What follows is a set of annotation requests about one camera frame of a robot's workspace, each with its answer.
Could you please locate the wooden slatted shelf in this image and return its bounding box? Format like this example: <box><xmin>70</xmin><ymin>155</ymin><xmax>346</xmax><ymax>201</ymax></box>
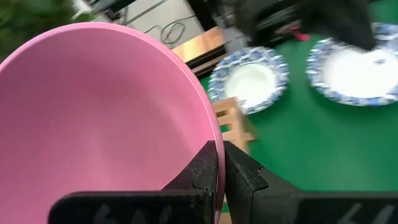
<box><xmin>211</xmin><ymin>96</ymin><xmax>258</xmax><ymax>224</ymax></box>

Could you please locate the blue patterned white plate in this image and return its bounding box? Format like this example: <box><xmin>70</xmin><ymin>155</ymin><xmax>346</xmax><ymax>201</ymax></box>
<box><xmin>306</xmin><ymin>22</ymin><xmax>398</xmax><ymax>107</ymax></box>
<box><xmin>207</xmin><ymin>46</ymin><xmax>290</xmax><ymax>115</ymax></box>

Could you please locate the small green leafy tree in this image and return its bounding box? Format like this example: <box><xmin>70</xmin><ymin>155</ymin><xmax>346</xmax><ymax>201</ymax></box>
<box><xmin>0</xmin><ymin>0</ymin><xmax>94</xmax><ymax>60</ymax></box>

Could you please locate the pink bowl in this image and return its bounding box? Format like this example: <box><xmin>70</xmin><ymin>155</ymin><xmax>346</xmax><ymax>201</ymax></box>
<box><xmin>0</xmin><ymin>21</ymin><xmax>226</xmax><ymax>224</ymax></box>

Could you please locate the black floor cable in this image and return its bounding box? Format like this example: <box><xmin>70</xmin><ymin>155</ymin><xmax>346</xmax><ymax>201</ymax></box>
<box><xmin>144</xmin><ymin>14</ymin><xmax>197</xmax><ymax>45</ymax></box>

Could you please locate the black aluminium table frame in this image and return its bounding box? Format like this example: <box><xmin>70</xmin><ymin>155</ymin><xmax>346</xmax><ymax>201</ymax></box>
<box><xmin>185</xmin><ymin>0</ymin><xmax>233</xmax><ymax>79</ymax></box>

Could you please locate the small red tag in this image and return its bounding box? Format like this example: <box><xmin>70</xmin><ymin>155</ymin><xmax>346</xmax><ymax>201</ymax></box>
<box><xmin>292</xmin><ymin>32</ymin><xmax>312</xmax><ymax>42</ymax></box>

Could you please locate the white cylindrical plant pot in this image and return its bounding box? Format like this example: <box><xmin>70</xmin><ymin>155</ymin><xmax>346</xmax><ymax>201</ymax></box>
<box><xmin>71</xmin><ymin>0</ymin><xmax>93</xmax><ymax>20</ymax></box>

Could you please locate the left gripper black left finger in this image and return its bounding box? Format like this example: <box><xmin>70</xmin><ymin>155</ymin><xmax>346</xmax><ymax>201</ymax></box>
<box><xmin>48</xmin><ymin>140</ymin><xmax>218</xmax><ymax>224</ymax></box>

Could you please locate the green table mat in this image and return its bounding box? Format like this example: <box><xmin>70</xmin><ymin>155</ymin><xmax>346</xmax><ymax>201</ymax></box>
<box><xmin>198</xmin><ymin>0</ymin><xmax>398</xmax><ymax>214</ymax></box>

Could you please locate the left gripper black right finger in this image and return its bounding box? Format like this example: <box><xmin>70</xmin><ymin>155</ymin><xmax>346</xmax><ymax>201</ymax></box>
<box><xmin>223</xmin><ymin>140</ymin><xmax>398</xmax><ymax>224</ymax></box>

